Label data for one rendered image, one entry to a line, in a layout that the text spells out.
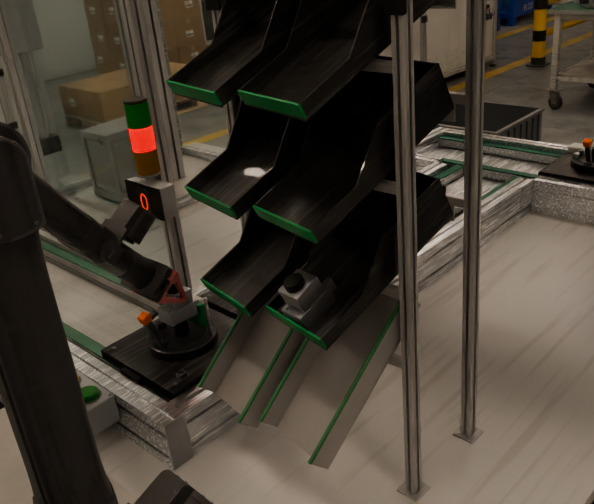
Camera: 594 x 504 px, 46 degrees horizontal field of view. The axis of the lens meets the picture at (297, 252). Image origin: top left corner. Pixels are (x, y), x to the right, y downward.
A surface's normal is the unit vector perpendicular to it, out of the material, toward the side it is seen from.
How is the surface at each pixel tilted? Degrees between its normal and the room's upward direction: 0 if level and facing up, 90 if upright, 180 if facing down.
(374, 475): 0
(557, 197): 90
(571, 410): 0
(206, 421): 90
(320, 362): 45
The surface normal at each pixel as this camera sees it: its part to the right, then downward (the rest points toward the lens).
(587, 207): -0.68, 0.37
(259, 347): -0.62, -0.40
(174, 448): 0.73, 0.24
